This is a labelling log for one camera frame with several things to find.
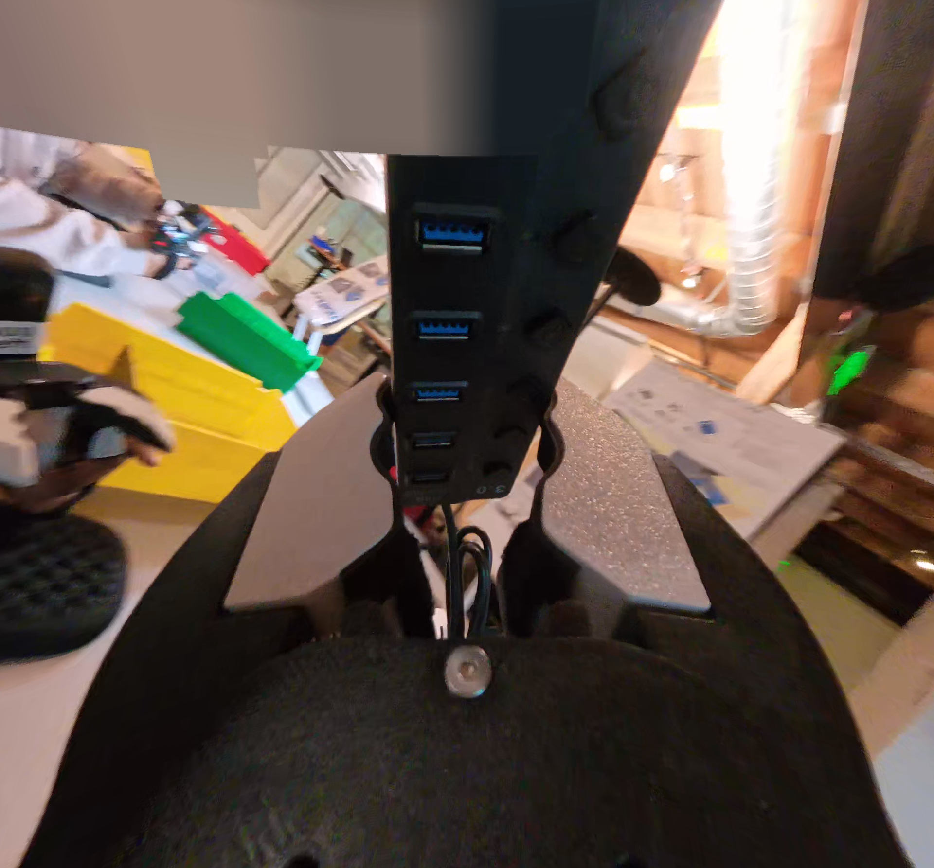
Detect black mesh wrist rest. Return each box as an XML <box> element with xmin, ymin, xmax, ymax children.
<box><xmin>0</xmin><ymin>507</ymin><xmax>130</xmax><ymax>665</ymax></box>

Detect black usb cable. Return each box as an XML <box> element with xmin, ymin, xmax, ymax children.
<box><xmin>440</xmin><ymin>502</ymin><xmax>495</xmax><ymax>640</ymax></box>

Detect black round-top stand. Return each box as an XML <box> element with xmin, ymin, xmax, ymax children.
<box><xmin>584</xmin><ymin>247</ymin><xmax>663</xmax><ymax>333</ymax></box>

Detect yellow plastic bin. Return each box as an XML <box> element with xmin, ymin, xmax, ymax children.
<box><xmin>40</xmin><ymin>301</ymin><xmax>300</xmax><ymax>506</ymax></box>

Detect silver ventilation duct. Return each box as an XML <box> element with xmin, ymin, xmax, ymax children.
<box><xmin>611</xmin><ymin>146</ymin><xmax>789</xmax><ymax>338</ymax></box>

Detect instruction sheet board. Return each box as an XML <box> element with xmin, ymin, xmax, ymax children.
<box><xmin>290</xmin><ymin>255</ymin><xmax>391</xmax><ymax>333</ymax></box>
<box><xmin>600</xmin><ymin>359</ymin><xmax>849</xmax><ymax>542</ymax></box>

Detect black usb hub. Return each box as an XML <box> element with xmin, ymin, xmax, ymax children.
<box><xmin>385</xmin><ymin>0</ymin><xmax>753</xmax><ymax>506</ymax></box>

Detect person's left hand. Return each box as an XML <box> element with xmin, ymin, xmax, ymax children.
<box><xmin>0</xmin><ymin>441</ymin><xmax>169</xmax><ymax>516</ymax></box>

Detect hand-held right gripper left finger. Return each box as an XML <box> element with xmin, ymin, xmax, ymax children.
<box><xmin>222</xmin><ymin>371</ymin><xmax>437</xmax><ymax>638</ymax></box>

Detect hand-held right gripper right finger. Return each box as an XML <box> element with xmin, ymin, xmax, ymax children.
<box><xmin>498</xmin><ymin>378</ymin><xmax>712</xmax><ymax>638</ymax></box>

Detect red plastic bin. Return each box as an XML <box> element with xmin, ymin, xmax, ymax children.
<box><xmin>198</xmin><ymin>206</ymin><xmax>272</xmax><ymax>278</ymax></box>

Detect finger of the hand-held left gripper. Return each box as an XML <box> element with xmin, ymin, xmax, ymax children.
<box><xmin>76</xmin><ymin>385</ymin><xmax>178</xmax><ymax>455</ymax></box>

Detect green plastic bin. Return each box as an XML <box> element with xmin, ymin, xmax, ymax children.
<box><xmin>177</xmin><ymin>290</ymin><xmax>324</xmax><ymax>395</ymax></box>

